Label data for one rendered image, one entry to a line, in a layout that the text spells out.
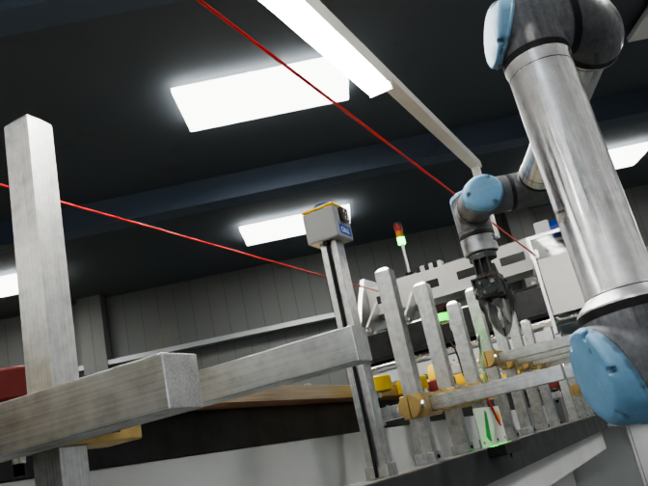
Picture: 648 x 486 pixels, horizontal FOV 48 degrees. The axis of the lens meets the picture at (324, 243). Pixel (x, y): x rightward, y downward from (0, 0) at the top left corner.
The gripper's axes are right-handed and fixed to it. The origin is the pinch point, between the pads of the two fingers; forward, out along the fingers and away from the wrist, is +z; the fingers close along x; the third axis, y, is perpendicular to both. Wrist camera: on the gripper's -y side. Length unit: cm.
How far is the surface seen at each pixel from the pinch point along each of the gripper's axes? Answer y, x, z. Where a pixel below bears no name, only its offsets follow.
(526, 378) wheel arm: 30.0, 7.9, 14.0
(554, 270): -244, -14, -55
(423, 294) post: 9.2, -15.5, -13.2
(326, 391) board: 45, -30, 8
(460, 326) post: -15.8, -15.1, -6.5
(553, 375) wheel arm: 30.0, 13.2, 14.7
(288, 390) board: 61, -30, 7
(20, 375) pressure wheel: 130, -23, 7
